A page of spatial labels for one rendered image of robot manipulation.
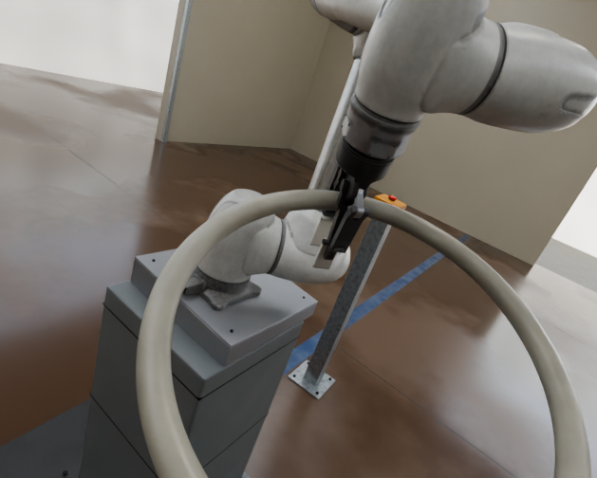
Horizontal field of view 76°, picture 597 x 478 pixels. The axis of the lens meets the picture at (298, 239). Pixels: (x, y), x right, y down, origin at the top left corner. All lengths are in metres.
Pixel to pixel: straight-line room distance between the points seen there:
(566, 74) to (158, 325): 0.50
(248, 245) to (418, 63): 0.63
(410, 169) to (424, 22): 6.51
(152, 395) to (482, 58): 0.45
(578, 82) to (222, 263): 0.75
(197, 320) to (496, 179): 5.99
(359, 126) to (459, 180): 6.24
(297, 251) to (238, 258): 0.15
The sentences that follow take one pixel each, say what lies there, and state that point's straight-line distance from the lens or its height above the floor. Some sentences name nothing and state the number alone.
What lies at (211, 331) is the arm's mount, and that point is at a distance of 0.94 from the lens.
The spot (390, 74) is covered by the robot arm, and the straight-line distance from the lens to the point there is 0.45.
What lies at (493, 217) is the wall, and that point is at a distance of 6.67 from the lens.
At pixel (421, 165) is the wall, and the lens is 6.86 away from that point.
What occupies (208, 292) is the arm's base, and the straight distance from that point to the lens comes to 1.01.
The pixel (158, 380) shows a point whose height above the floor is 1.18.
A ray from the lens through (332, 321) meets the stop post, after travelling 1.97.
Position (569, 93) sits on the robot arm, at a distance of 0.54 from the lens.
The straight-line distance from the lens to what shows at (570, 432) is 0.53.
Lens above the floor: 1.45
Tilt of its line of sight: 22 degrees down
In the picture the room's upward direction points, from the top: 20 degrees clockwise
